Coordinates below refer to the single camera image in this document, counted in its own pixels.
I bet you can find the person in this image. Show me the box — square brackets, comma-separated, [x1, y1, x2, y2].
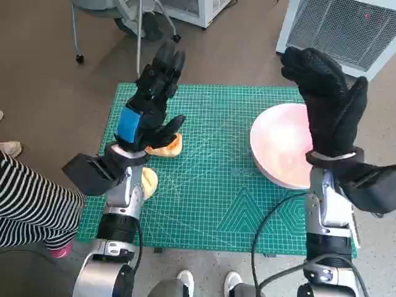
[147, 269, 259, 297]
[0, 150, 87, 259]

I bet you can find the green cutting mat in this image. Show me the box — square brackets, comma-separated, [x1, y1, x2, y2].
[75, 82, 358, 258]

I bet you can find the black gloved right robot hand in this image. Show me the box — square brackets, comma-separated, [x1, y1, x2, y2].
[280, 46, 369, 160]

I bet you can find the orange croissant bread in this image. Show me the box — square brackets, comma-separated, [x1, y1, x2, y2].
[144, 133, 183, 158]

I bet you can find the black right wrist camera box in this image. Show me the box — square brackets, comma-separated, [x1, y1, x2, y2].
[335, 162, 396, 217]

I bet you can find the grey office chair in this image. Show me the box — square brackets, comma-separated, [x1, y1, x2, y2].
[70, 0, 182, 82]

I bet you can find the black cable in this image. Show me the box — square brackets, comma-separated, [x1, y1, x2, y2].
[250, 192, 310, 297]
[129, 221, 144, 276]
[259, 255, 363, 297]

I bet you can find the white grille appliance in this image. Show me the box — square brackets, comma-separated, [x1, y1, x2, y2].
[275, 0, 396, 82]

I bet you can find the white mesh cabinet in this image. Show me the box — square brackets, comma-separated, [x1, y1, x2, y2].
[154, 0, 231, 29]

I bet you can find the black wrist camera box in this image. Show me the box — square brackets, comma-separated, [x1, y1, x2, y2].
[61, 152, 126, 196]
[335, 162, 396, 217]

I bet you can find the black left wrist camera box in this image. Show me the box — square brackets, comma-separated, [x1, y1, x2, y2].
[61, 152, 126, 196]

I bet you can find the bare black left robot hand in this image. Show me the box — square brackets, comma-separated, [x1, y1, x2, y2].
[113, 40, 187, 154]

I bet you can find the pale round bread bun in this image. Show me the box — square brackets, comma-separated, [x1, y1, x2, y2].
[140, 167, 159, 202]

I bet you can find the pink bowl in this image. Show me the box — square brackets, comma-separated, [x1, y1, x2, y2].
[249, 103, 313, 190]

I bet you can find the person's foot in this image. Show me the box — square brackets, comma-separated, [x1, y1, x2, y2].
[0, 140, 23, 157]

